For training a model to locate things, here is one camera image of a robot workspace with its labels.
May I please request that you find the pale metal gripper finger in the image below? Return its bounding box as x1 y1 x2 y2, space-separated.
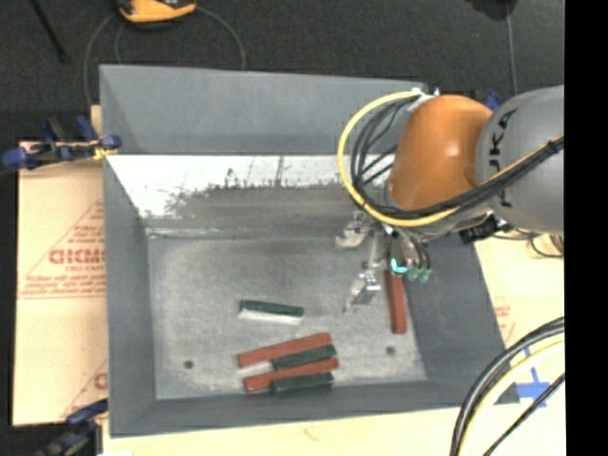
342 269 371 314
354 275 384 307

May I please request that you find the red-brown flat block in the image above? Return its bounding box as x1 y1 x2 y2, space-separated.
236 332 333 369
385 270 409 335
242 357 340 394

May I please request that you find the dark green flat block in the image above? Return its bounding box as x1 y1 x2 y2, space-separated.
237 299 306 327
269 370 335 395
270 344 338 371

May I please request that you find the grey metal bin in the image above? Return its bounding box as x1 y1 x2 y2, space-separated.
98 64 507 436

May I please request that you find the brown cardboard board red print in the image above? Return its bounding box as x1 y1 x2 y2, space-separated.
11 104 565 456

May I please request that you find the black cylinder on white bracket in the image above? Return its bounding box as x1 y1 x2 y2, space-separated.
458 217 513 246

